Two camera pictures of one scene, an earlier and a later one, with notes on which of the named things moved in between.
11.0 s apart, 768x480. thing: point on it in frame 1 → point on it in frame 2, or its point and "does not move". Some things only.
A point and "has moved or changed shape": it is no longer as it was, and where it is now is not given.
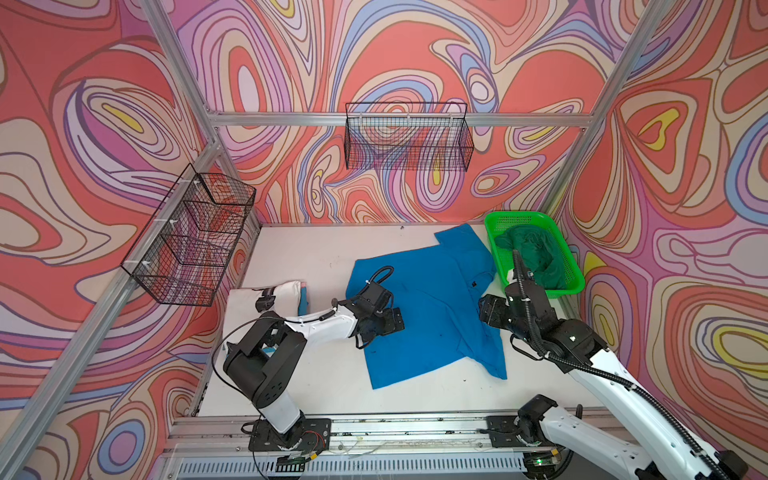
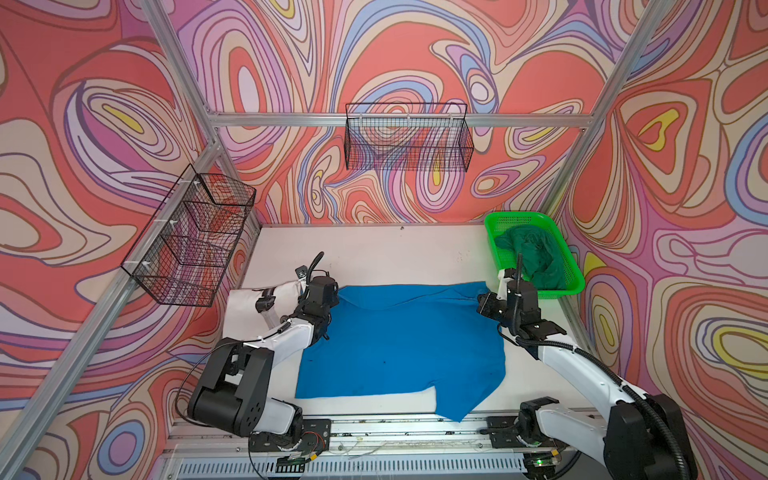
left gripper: [390, 324] → [335, 296]
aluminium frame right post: [604, 102] does not move
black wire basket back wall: [408, 136] does not move
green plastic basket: [498, 222] does not move
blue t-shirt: [439, 289] has moved or changed shape
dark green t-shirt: [540, 252] does not move
